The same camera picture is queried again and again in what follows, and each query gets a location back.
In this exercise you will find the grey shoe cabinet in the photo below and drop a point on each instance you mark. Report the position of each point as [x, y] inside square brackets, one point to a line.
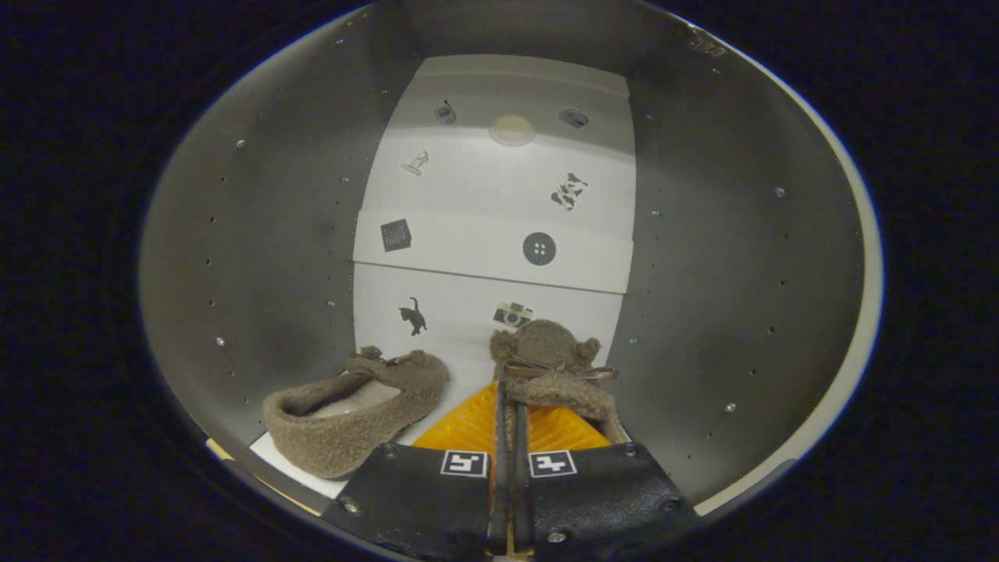
[726, 273]

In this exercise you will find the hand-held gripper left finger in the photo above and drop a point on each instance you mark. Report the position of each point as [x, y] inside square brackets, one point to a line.
[421, 492]

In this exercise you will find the brown fuzzy shoe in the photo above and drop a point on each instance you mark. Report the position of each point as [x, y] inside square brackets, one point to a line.
[546, 343]
[351, 437]

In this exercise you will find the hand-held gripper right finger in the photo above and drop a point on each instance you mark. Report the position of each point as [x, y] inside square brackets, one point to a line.
[601, 492]

